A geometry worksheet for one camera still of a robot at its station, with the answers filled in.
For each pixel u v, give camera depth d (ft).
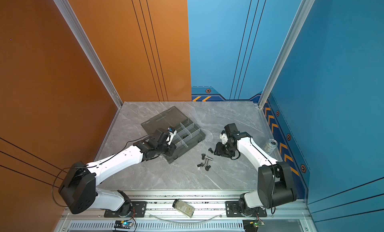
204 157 2.95
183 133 3.29
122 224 2.33
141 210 2.40
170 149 2.46
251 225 2.31
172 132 2.52
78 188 1.38
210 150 3.08
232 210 2.38
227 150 2.41
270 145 2.66
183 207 2.33
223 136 2.71
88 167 1.48
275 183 1.41
